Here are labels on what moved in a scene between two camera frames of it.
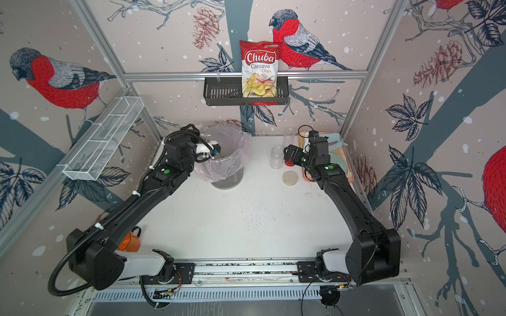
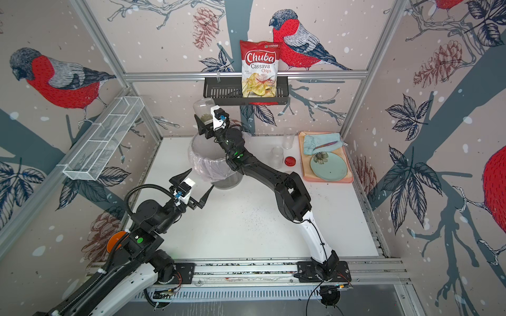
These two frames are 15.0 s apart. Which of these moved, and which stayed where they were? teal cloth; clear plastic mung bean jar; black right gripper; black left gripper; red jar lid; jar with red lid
Moved: black right gripper; black left gripper
Stayed: red jar lid; teal cloth; clear plastic mung bean jar; jar with red lid
